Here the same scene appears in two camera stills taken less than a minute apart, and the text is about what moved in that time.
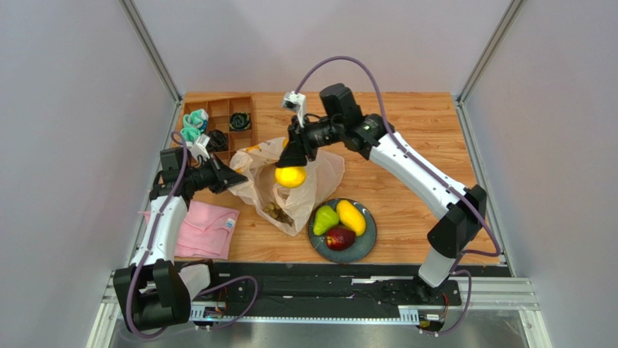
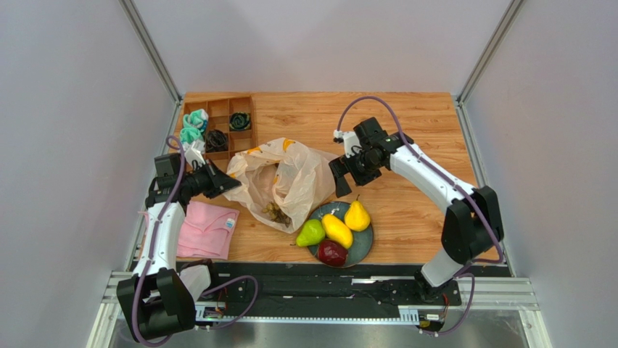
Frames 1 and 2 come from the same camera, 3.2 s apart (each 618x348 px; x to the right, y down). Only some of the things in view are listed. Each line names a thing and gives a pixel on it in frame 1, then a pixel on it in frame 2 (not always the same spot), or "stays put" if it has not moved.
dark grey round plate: x=363 y=245 stays put
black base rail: x=257 y=292 stays put
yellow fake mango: x=350 y=217 → x=336 y=231
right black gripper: x=299 y=139 → x=353 y=169
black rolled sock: x=218 y=141 stays put
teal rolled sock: x=194 y=123 stays put
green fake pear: x=326 y=218 → x=312 y=233
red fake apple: x=339 y=238 → x=331 y=253
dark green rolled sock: x=239 y=121 stays put
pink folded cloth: x=207 y=230 stays put
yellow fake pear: x=290 y=177 → x=356 y=217
